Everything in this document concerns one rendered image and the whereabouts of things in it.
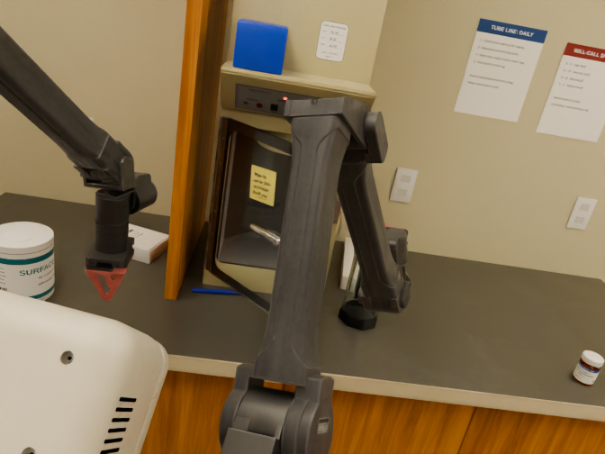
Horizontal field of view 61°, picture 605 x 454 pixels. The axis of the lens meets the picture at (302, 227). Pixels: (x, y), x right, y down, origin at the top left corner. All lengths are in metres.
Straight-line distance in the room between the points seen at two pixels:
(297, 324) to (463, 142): 1.29
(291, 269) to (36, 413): 0.27
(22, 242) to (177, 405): 0.49
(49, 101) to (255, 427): 0.52
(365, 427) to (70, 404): 0.94
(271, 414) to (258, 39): 0.74
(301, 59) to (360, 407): 0.80
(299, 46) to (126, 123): 0.73
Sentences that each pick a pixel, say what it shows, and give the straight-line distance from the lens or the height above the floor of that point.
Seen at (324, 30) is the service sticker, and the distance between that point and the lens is 1.19.
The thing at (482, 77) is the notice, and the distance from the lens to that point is 1.74.
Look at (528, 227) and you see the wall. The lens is 1.96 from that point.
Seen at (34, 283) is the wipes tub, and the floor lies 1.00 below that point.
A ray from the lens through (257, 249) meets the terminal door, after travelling 1.18.
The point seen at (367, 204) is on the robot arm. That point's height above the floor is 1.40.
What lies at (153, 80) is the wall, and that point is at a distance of 1.68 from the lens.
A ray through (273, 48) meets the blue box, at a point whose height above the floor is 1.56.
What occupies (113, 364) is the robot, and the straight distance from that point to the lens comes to 0.45.
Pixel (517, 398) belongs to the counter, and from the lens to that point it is 1.31.
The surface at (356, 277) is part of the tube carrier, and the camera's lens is 1.26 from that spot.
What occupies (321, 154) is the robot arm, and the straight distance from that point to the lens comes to 0.60.
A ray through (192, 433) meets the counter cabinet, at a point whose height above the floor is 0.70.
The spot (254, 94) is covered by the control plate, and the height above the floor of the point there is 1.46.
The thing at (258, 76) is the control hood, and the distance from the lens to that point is 1.08.
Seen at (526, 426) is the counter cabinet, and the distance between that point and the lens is 1.42.
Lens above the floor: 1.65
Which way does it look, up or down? 23 degrees down
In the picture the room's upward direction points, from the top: 11 degrees clockwise
